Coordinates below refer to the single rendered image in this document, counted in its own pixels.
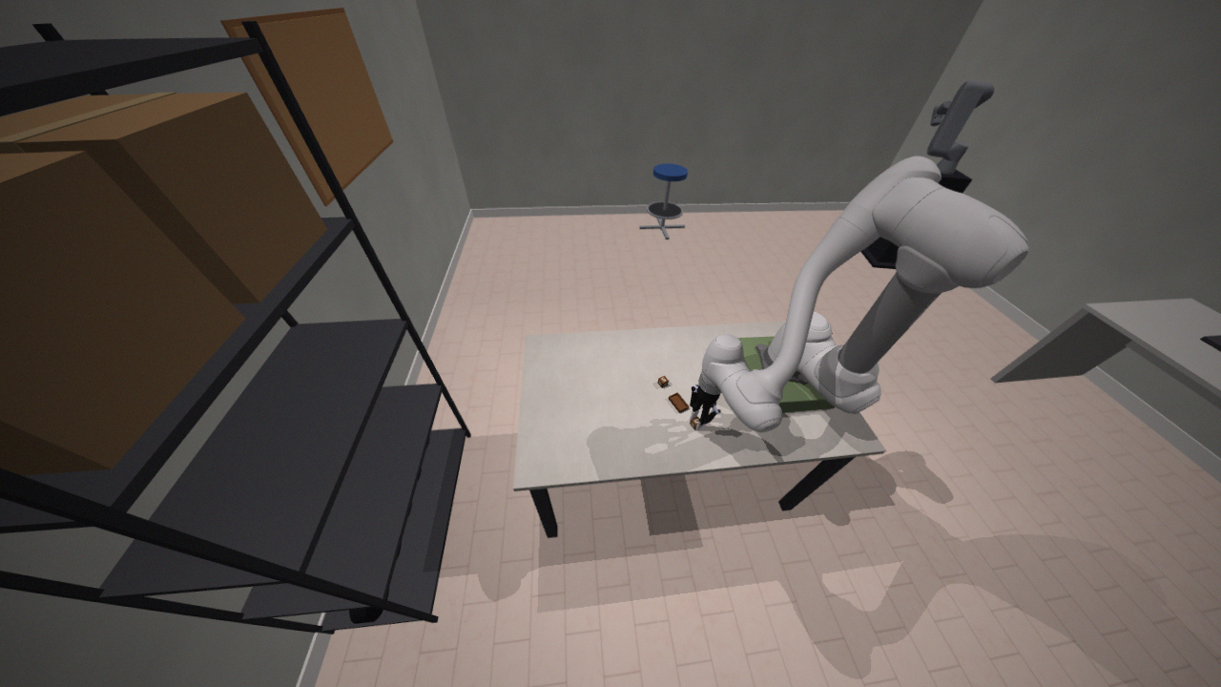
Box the brown rectangular tray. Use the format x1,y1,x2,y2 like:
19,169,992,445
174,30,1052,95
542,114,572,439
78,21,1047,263
669,392,689,412

